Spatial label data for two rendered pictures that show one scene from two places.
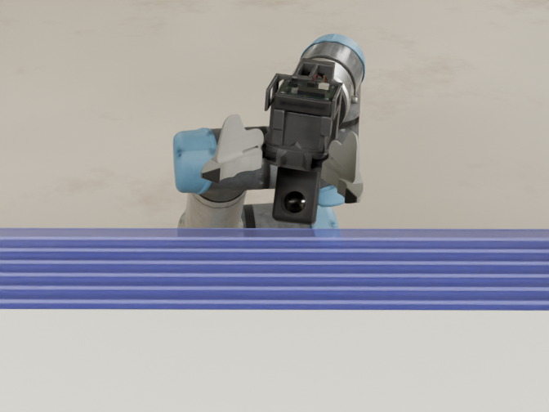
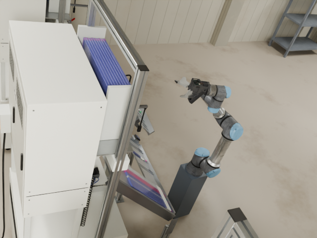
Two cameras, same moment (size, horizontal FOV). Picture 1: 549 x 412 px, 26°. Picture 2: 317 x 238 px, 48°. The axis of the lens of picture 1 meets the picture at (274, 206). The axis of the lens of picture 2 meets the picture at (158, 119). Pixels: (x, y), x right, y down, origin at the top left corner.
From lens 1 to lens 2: 1.62 m
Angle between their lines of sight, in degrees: 48
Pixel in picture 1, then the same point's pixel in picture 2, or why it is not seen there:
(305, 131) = (192, 87)
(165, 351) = (76, 48)
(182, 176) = not seen: hidden behind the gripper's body
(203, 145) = not seen: hidden behind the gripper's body
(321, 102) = (194, 84)
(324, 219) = (235, 127)
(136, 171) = not seen: outside the picture
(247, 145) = (185, 83)
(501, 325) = (87, 63)
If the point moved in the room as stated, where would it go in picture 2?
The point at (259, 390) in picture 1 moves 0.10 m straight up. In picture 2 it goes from (72, 52) to (75, 33)
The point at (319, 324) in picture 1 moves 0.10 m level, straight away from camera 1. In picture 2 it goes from (83, 55) to (103, 55)
